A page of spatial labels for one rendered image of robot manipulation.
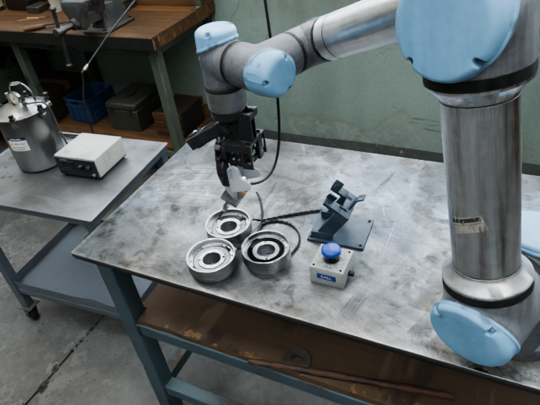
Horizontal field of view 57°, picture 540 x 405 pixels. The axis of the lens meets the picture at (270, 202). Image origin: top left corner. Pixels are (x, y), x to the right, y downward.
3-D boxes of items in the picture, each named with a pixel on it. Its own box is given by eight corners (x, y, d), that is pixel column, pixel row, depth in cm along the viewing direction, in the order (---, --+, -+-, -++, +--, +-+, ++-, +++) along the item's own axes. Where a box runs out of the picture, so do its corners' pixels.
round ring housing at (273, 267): (300, 262, 106) (299, 247, 104) (259, 284, 102) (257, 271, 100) (274, 237, 113) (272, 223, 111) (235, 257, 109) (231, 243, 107)
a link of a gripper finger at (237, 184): (251, 210, 103) (246, 170, 98) (225, 205, 105) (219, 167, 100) (256, 202, 105) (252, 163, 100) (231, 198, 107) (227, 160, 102)
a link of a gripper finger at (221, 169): (226, 190, 101) (220, 151, 96) (219, 189, 101) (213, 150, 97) (236, 178, 104) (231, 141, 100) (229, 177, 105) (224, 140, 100)
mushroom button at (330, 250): (319, 269, 100) (317, 251, 97) (325, 256, 103) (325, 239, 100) (337, 274, 99) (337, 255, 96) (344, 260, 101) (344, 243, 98)
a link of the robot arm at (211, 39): (213, 38, 80) (182, 30, 85) (224, 100, 87) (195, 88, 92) (248, 23, 84) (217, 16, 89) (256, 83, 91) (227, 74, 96)
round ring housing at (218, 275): (204, 293, 102) (200, 280, 99) (182, 267, 109) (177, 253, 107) (247, 269, 106) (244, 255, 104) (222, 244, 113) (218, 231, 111)
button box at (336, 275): (310, 282, 101) (308, 264, 98) (322, 259, 106) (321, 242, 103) (348, 292, 98) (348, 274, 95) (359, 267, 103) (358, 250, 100)
